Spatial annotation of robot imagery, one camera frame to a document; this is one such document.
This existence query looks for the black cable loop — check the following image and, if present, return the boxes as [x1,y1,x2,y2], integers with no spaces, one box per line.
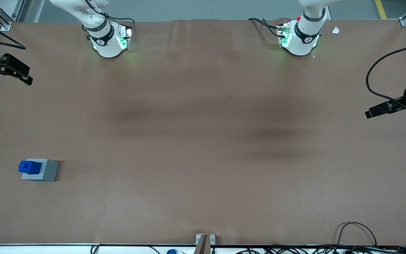
[336,222,377,247]

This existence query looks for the left arm base cable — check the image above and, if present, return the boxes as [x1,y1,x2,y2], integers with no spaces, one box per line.
[247,18,284,37]

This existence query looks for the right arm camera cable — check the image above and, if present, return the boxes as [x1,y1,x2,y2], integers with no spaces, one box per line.
[0,17,26,50]

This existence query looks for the gray metal bracket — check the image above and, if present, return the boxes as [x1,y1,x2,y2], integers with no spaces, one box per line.
[195,234,216,246]

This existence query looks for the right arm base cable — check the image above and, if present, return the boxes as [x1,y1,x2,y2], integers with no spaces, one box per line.
[99,13,135,36]

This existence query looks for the blue plastic part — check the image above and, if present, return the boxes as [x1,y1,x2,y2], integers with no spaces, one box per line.
[18,161,42,175]

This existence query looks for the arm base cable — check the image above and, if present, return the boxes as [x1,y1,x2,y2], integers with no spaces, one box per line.
[247,18,284,37]
[99,13,135,36]

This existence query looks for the yellow floor tape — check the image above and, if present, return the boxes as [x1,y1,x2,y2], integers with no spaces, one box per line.
[375,0,387,19]

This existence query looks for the long black wrist cable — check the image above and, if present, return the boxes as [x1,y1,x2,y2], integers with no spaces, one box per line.
[366,43,406,117]

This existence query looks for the gray square base block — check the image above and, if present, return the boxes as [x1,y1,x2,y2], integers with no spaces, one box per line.
[21,159,59,182]

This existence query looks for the brown paper table cover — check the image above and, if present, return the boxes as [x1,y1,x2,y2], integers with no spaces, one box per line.
[0,18,406,245]

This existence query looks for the tangled black cables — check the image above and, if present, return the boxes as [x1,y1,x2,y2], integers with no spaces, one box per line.
[236,245,406,254]

